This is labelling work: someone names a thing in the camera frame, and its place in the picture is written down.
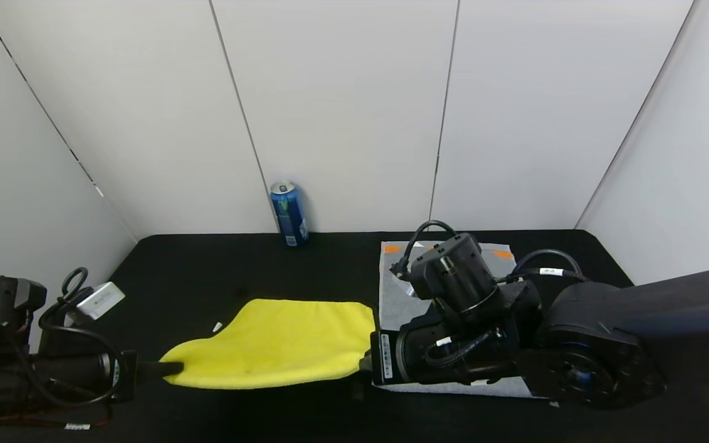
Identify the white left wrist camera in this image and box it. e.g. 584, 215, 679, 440
78, 282, 126, 322

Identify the yellow towel with black trim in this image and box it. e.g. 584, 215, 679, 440
159, 299, 377, 391

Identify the black labelled right arm cable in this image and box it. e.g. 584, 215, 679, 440
502, 249, 584, 285

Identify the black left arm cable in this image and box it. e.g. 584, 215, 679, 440
16, 267, 126, 408

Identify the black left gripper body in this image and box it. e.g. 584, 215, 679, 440
32, 349, 138, 403

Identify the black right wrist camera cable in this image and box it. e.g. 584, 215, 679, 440
395, 220, 457, 277

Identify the grey towel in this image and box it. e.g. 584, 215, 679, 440
379, 241, 553, 401

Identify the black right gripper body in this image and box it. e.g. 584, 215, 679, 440
370, 329, 428, 386

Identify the blue drink can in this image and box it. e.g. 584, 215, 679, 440
270, 180, 310, 247

